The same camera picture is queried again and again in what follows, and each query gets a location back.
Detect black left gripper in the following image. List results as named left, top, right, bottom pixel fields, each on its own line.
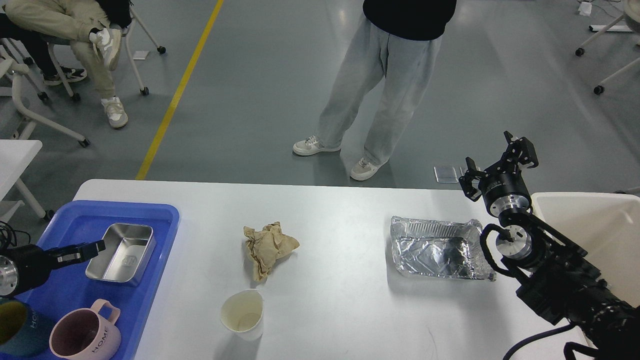
left=0, top=240, right=106, bottom=297

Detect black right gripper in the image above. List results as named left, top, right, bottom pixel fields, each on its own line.
left=459, top=131, right=539, bottom=218

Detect stainless steel rectangular container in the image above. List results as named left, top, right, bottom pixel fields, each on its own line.
left=85, top=223, right=156, bottom=287

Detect pink mug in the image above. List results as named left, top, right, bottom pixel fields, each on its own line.
left=49, top=299, right=122, bottom=360

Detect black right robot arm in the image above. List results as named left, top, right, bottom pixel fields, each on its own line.
left=458, top=131, right=640, bottom=360

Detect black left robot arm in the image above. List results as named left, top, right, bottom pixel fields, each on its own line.
left=0, top=221, right=106, bottom=298

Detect clear floor plate right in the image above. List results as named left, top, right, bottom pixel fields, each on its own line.
left=459, top=165, right=483, bottom=182

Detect clear floor plate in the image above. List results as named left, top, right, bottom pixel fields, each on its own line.
left=459, top=165, right=483, bottom=182
left=433, top=165, right=459, bottom=184

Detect clear floor plate left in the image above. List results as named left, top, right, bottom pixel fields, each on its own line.
left=433, top=165, right=459, bottom=184

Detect blue plastic tray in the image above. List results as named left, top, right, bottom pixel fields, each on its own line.
left=16, top=200, right=179, bottom=360

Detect dark blue mug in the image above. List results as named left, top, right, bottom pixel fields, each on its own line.
left=0, top=298, right=56, bottom=358

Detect aluminium foil tray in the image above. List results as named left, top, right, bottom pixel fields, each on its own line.
left=390, top=216, right=497, bottom=281

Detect white side table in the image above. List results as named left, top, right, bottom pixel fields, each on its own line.
left=0, top=139, right=55, bottom=221

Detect white plastic bin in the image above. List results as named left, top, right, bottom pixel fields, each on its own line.
left=531, top=192, right=640, bottom=307

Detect standing person grey trousers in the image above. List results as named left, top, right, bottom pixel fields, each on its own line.
left=292, top=0, right=457, bottom=182

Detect white paper cup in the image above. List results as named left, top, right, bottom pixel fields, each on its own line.
left=219, top=289, right=265, bottom=341

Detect crumpled brown paper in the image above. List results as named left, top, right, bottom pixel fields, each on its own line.
left=243, top=221, right=300, bottom=282

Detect white chair base right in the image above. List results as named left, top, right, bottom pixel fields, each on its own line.
left=575, top=0, right=640, bottom=95

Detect seated person beige clothes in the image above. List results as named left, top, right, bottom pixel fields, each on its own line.
left=4, top=0, right=131, bottom=129

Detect white rolling chair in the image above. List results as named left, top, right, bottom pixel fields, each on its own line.
left=37, top=5, right=167, bottom=103

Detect white chair frame left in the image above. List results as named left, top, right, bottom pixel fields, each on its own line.
left=0, top=47, right=91, bottom=149

